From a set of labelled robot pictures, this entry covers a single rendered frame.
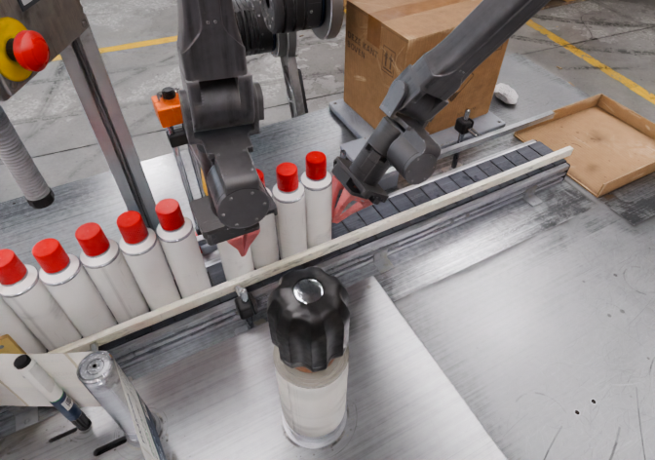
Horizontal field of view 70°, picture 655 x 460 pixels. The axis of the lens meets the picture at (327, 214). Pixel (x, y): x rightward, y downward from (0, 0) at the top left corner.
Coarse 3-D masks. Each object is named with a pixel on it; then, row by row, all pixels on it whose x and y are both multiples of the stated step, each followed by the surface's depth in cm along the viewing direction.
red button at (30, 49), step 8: (24, 32) 44; (32, 32) 45; (8, 40) 45; (16, 40) 44; (24, 40) 44; (32, 40) 44; (40, 40) 45; (8, 48) 45; (16, 48) 44; (24, 48) 44; (32, 48) 44; (40, 48) 45; (48, 48) 46; (8, 56) 45; (16, 56) 44; (24, 56) 44; (32, 56) 44; (40, 56) 45; (48, 56) 46; (24, 64) 45; (32, 64) 45; (40, 64) 46
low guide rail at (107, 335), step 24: (528, 168) 97; (456, 192) 91; (408, 216) 88; (336, 240) 83; (360, 240) 85; (288, 264) 80; (216, 288) 75; (168, 312) 73; (96, 336) 69; (120, 336) 71
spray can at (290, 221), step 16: (288, 176) 69; (272, 192) 73; (288, 192) 72; (304, 192) 73; (288, 208) 73; (304, 208) 75; (288, 224) 75; (304, 224) 78; (288, 240) 78; (304, 240) 80; (288, 256) 81
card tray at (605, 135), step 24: (600, 96) 126; (552, 120) 122; (576, 120) 123; (600, 120) 123; (624, 120) 122; (648, 120) 117; (552, 144) 115; (576, 144) 115; (600, 144) 115; (624, 144) 115; (648, 144) 115; (576, 168) 109; (600, 168) 109; (624, 168) 109; (648, 168) 106; (600, 192) 102
